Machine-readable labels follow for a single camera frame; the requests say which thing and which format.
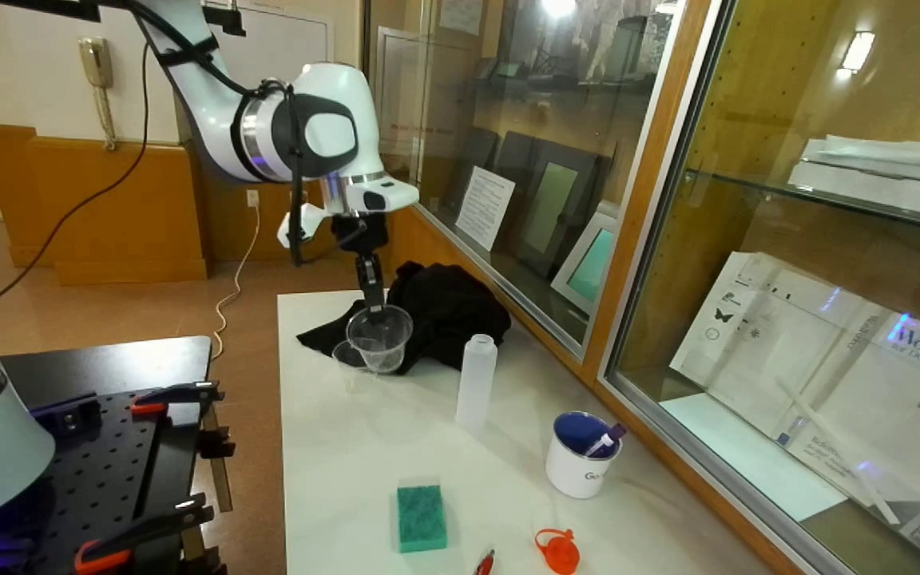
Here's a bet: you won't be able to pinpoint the black hanging cable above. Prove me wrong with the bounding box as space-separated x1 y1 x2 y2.
0 42 174 313

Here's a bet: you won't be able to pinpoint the green framed picture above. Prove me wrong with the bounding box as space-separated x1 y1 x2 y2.
548 202 622 320

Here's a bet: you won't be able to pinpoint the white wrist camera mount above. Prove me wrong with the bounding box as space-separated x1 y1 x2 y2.
276 173 423 256

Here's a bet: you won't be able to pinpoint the white squeeze bottle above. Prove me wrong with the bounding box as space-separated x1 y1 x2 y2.
454 330 503 434

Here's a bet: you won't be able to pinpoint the white printed poster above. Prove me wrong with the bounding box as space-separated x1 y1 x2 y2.
669 248 920 538

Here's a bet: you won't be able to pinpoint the white mug blue inside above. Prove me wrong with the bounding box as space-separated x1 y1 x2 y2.
542 408 627 502

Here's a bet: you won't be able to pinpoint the beige wall phone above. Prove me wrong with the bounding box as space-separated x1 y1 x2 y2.
78 35 121 153

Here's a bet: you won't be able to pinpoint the orange handled black clamp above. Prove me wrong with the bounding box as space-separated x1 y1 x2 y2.
71 491 219 575
124 379 225 430

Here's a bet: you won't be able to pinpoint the stack of white papers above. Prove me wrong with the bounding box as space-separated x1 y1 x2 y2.
785 131 920 229

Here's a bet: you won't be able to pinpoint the white power cable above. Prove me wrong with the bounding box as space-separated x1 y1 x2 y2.
208 202 264 361

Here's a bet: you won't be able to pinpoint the purple utensil in mug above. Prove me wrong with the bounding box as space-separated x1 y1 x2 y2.
584 421 630 463

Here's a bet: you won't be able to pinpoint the dark picture frame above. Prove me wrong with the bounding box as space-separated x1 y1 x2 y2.
488 131 613 282

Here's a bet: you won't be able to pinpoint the green sponge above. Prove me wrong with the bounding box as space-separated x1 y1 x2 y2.
394 483 450 556

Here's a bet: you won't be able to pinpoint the black perforated breadboard table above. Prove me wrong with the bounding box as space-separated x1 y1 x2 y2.
0 332 219 575

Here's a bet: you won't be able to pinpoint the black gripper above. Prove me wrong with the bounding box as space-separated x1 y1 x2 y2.
328 212 394 320

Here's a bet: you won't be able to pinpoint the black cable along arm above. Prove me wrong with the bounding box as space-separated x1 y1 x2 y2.
127 0 312 266

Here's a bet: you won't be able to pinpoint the black cloth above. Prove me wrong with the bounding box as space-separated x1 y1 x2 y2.
295 260 513 376

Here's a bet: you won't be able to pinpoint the wooden counter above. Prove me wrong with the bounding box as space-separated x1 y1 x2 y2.
0 121 211 286

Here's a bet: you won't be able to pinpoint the black overhead bar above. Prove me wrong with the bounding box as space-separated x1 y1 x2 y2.
0 0 248 39

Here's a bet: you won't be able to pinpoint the white paper sign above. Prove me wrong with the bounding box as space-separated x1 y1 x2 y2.
450 162 522 256

